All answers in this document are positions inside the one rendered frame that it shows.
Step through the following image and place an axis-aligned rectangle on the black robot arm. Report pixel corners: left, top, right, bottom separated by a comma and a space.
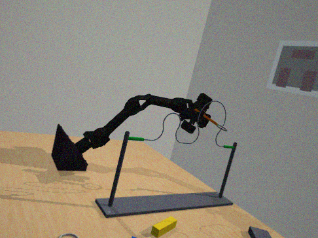
73, 94, 199, 156

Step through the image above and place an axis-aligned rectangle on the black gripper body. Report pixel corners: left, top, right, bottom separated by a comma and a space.
181, 93, 212, 133

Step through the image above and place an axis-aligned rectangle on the yellow rectangular block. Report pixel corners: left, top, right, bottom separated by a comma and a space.
151, 216, 177, 238

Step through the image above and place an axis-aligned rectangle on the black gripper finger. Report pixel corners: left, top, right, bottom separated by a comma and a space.
194, 103, 207, 114
189, 111, 204, 123

